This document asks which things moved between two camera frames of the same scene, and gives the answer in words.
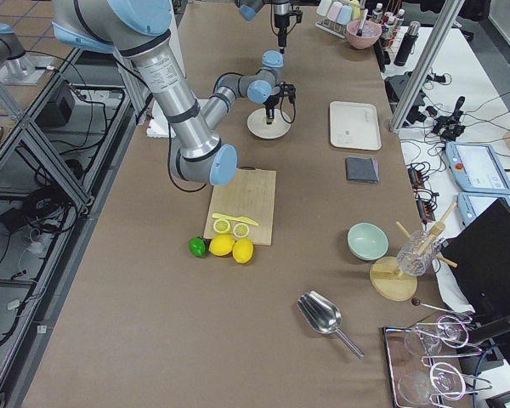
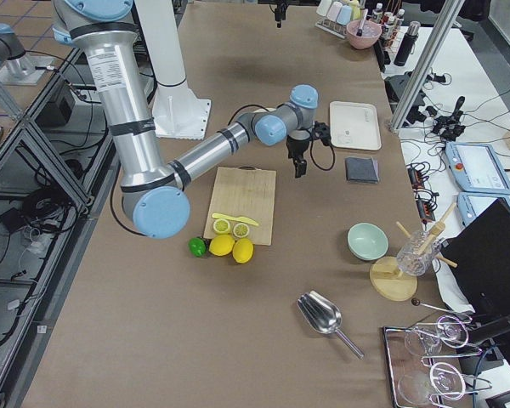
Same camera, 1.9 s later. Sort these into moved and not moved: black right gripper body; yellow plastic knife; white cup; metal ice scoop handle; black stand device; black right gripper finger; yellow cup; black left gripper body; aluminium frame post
Moved: black right gripper body; black right gripper finger; black left gripper body
Not moved: aluminium frame post; black stand device; metal ice scoop handle; yellow cup; white cup; yellow plastic knife
